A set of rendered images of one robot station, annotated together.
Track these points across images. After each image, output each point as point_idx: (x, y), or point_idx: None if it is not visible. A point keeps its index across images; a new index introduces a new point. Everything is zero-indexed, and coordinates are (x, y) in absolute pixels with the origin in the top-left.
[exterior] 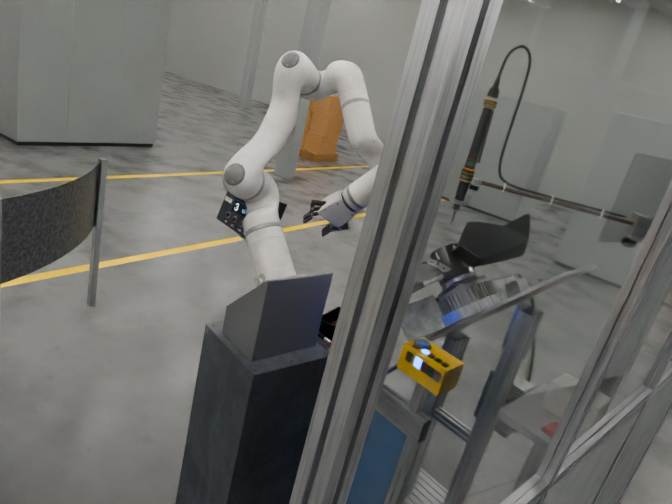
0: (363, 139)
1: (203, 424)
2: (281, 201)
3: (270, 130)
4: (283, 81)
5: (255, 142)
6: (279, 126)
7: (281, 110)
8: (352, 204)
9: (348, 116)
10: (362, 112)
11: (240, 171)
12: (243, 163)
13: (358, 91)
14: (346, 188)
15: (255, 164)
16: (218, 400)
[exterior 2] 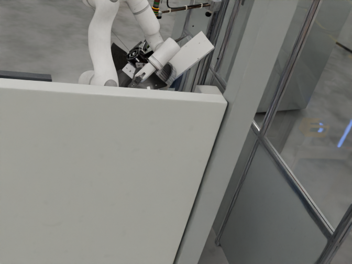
0: (158, 29)
1: None
2: (46, 74)
3: (107, 46)
4: (110, 11)
5: (103, 58)
6: (109, 40)
7: (108, 29)
8: (161, 68)
9: (146, 18)
10: (153, 13)
11: (114, 84)
12: (111, 77)
13: (145, 0)
14: (155, 61)
15: (116, 74)
16: None
